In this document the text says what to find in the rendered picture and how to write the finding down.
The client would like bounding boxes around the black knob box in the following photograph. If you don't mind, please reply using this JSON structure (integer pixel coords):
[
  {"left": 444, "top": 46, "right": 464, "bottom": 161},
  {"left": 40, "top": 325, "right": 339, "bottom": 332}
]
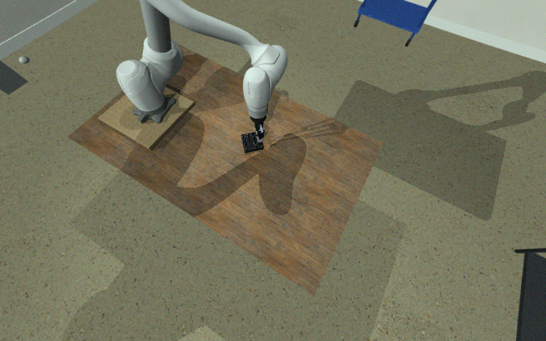
[{"left": 241, "top": 132, "right": 264, "bottom": 153}]

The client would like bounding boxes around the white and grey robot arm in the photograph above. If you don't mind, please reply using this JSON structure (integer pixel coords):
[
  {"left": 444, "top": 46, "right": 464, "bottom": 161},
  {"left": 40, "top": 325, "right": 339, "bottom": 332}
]
[{"left": 117, "top": 0, "right": 287, "bottom": 124}]

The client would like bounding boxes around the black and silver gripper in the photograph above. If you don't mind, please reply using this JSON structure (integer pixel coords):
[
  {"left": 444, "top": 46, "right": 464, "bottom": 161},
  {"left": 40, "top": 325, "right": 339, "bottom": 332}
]
[{"left": 250, "top": 115, "right": 267, "bottom": 142}]

